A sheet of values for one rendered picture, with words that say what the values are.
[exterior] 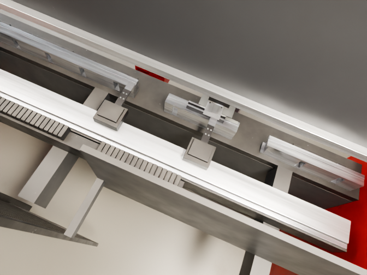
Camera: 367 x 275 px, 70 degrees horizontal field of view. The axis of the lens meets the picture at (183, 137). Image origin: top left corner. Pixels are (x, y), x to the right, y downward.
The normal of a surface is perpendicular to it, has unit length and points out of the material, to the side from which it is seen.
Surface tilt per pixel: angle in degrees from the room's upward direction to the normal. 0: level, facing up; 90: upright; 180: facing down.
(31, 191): 0
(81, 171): 0
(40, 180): 0
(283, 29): 90
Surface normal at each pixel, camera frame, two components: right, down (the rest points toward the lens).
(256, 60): -0.38, 0.82
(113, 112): 0.12, -0.42
